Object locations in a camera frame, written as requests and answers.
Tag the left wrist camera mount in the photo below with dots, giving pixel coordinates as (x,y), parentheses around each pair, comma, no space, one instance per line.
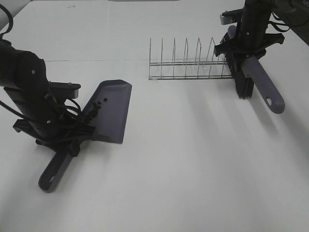
(64,90)

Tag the purple plastic dustpan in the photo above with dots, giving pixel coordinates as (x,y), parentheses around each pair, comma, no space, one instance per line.
(109,126)

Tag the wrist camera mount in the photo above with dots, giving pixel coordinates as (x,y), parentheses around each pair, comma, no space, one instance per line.
(64,90)
(229,17)

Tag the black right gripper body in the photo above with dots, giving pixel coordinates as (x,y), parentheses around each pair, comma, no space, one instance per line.
(249,37)

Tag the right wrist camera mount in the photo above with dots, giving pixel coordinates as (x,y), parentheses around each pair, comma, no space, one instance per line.
(229,17)

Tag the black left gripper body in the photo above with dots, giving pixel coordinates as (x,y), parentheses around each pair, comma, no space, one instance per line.
(44,117)

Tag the pile of coffee beans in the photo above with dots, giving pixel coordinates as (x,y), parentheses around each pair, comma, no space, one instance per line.
(92,109)

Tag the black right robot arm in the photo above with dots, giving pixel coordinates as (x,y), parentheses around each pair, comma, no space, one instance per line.
(293,14)

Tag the chrome wire dish rack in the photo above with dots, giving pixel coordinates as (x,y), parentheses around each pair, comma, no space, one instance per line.
(189,63)

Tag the purple brush with black bristles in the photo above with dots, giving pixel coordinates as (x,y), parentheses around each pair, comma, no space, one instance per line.
(249,73)

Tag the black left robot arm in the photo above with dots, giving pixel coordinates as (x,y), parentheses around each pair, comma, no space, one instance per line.
(20,69)

